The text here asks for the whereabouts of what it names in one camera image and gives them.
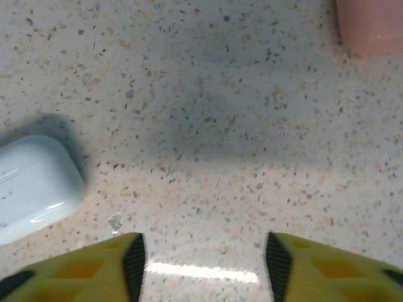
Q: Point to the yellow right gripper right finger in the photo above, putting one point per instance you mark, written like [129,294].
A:
[340,277]

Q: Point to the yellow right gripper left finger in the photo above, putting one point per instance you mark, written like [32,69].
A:
[63,277]

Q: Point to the white earbud charging case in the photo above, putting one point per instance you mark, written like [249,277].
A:
[34,188]

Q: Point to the pink earbud charging case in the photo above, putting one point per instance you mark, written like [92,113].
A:
[371,25]

